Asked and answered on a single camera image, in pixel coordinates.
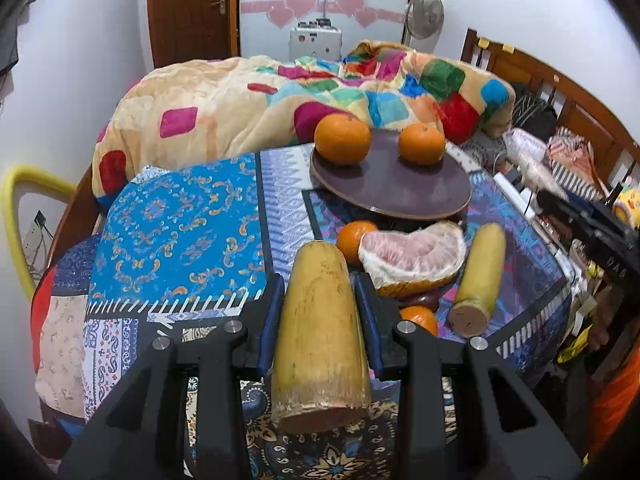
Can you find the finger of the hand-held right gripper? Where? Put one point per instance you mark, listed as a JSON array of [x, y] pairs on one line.
[[557, 207]]

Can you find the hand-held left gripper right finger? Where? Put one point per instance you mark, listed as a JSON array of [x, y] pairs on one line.
[[368, 322]]

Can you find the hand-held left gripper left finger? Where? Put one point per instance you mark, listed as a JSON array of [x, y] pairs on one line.
[[270, 327]]

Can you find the thick yellow sugarcane piece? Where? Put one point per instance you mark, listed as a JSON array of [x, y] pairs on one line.
[[320, 340]]

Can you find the yellow plush toy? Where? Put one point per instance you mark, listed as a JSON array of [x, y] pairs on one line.
[[628, 205]]

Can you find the striped cloth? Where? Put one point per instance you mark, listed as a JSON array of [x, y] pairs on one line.
[[575, 160]]

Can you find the small orange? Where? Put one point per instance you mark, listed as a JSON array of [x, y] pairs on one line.
[[352, 240], [421, 319]]

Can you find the peeled pomelo piece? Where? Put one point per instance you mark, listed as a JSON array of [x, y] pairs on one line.
[[412, 260]]

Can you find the grey cloth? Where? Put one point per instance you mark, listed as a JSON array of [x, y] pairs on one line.
[[485, 150]]

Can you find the thin yellow sugarcane piece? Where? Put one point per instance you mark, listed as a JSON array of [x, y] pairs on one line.
[[481, 275]]

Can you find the yellow packet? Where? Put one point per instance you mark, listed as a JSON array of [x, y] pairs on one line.
[[572, 347]]

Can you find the blue patterned tablecloth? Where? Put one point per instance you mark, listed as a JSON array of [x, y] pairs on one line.
[[175, 240]]

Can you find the round brown plate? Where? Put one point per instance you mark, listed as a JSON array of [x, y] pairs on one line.
[[395, 187]]

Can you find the wooden bed headboard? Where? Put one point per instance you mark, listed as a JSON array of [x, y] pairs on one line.
[[530, 70]]

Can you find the medium orange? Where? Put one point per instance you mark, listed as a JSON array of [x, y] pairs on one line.
[[421, 143]]

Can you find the orange cloth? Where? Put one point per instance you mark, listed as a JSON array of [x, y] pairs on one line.
[[615, 400]]

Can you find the large orange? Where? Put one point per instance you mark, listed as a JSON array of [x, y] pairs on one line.
[[342, 139]]

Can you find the patchwork bed sheet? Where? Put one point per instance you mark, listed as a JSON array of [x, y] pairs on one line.
[[60, 340]]

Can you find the colourful patchwork blanket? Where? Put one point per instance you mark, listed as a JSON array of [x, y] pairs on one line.
[[210, 105]]

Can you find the standing electric fan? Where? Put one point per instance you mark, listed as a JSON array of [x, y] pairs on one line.
[[425, 12]]

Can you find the white case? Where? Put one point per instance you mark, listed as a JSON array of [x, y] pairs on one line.
[[315, 42]]

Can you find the brown wooden door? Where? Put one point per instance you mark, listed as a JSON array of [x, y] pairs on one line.
[[185, 10]]

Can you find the dark hanging cloth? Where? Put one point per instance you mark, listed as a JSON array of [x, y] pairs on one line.
[[7, 40]]

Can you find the yellow chair frame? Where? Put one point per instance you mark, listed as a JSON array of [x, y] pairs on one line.
[[12, 210]]

